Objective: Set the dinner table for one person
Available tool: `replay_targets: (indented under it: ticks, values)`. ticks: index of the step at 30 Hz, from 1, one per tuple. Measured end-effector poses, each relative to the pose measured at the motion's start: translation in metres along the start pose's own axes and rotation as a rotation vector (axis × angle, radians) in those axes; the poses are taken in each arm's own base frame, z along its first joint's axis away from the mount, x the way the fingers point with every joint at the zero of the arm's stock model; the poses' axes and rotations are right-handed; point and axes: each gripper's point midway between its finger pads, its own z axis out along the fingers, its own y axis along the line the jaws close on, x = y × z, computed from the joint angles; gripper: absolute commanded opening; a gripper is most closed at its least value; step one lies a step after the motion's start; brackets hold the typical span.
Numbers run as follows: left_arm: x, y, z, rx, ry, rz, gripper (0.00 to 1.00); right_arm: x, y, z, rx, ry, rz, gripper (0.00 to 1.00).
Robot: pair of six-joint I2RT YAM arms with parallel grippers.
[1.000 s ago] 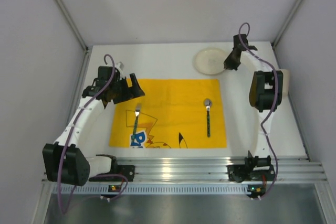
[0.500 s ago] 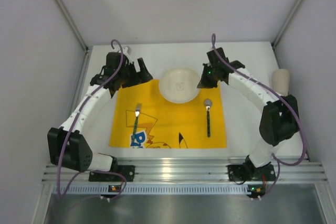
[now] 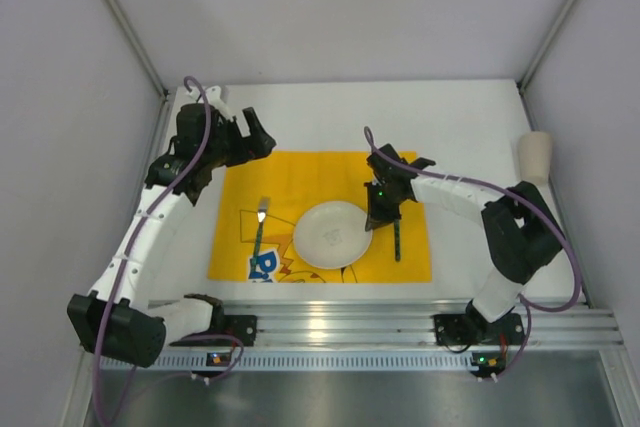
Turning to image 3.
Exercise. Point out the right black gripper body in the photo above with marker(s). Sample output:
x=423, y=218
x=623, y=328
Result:
x=382, y=209

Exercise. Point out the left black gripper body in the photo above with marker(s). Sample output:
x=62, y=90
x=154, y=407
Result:
x=248, y=142

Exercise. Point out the spoon with green handle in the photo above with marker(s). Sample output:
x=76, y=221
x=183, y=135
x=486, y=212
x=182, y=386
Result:
x=397, y=240

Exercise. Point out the cream round plate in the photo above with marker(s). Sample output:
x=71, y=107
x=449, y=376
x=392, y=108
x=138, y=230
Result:
x=332, y=235

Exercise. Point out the fork with green handle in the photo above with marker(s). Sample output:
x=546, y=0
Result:
x=261, y=214

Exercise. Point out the beige paper cup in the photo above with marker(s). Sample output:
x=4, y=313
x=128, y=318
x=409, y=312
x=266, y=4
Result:
x=534, y=152

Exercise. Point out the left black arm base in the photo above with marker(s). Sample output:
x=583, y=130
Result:
x=242, y=327

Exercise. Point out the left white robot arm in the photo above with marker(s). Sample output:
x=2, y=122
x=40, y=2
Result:
x=114, y=319

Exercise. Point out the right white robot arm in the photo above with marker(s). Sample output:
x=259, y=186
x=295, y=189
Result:
x=520, y=231

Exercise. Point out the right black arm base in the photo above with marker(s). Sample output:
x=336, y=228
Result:
x=470, y=329

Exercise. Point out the left aluminium frame post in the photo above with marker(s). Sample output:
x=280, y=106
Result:
x=122, y=21

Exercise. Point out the aluminium frame post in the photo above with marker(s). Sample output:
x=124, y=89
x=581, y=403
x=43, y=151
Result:
x=551, y=36
x=122, y=21

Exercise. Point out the aluminium mounting rail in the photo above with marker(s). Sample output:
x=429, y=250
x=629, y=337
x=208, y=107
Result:
x=407, y=325

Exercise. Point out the perforated cable duct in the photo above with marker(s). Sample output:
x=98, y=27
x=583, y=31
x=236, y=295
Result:
x=262, y=361

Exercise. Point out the right aluminium frame post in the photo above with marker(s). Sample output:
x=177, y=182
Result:
x=551, y=36

